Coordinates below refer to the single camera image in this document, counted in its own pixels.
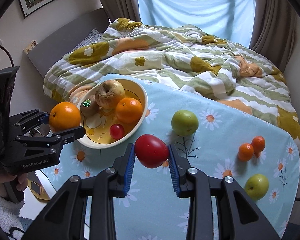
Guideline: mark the light blue window cloth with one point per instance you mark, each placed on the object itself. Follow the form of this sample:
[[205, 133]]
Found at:
[[228, 19]]

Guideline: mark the small mandarin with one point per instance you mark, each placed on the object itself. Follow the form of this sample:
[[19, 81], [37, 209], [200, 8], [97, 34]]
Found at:
[[258, 144], [245, 152]]

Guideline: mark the small mandarin back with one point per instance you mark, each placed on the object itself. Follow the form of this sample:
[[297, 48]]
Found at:
[[258, 144]]

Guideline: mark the large green apple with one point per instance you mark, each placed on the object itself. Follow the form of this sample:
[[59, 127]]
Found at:
[[184, 123]]

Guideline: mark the grey bed headboard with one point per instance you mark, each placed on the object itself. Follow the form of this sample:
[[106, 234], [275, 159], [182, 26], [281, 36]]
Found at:
[[63, 40]]

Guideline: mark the brown kiwi with sticker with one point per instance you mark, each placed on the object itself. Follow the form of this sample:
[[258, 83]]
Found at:
[[89, 106]]

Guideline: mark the right grey curtain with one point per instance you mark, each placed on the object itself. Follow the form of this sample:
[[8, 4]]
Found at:
[[274, 31]]

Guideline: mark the small mandarin front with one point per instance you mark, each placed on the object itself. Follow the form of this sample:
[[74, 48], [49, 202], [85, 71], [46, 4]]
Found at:
[[245, 152]]

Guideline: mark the small red cherry tomato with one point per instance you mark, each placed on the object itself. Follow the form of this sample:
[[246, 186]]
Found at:
[[117, 131]]

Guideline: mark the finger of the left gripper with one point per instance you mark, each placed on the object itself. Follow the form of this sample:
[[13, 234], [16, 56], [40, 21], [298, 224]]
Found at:
[[54, 143], [22, 123]]

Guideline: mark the large red tomato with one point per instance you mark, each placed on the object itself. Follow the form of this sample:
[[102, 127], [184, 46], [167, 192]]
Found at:
[[151, 151]]

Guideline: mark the orange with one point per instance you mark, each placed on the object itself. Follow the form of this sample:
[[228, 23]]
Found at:
[[64, 115], [128, 110]]

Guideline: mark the green striped floral quilt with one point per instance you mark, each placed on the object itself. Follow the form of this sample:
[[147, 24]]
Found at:
[[185, 58]]

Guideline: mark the small green apple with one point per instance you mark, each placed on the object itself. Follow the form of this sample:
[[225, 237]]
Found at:
[[257, 186]]

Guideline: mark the wrinkled brown apple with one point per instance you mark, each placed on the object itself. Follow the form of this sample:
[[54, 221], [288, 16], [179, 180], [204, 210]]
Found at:
[[109, 93]]

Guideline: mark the yellow duck bowl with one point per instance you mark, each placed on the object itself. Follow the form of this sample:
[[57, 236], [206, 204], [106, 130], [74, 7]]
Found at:
[[97, 127]]

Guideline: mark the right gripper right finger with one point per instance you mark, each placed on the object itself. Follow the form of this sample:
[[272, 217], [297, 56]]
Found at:
[[237, 214]]

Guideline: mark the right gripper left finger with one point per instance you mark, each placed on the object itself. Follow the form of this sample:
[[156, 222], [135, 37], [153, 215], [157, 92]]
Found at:
[[63, 217]]

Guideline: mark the grey patterned pillow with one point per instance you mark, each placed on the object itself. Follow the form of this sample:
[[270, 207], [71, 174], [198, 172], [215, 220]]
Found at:
[[93, 37]]

